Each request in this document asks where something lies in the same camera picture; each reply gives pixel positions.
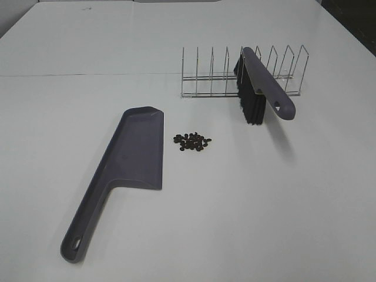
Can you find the pile of coffee beans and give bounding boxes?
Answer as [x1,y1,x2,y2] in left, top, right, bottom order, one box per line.
[173,132,212,152]

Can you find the grey plastic dustpan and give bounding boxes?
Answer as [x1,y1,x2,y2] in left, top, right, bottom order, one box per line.
[61,106,164,264]

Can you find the grey hand brush black bristles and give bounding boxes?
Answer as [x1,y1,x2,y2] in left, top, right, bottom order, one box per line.
[234,47,296,125]

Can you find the metal wire dish rack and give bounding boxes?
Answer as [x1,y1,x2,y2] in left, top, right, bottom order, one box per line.
[180,45,310,98]

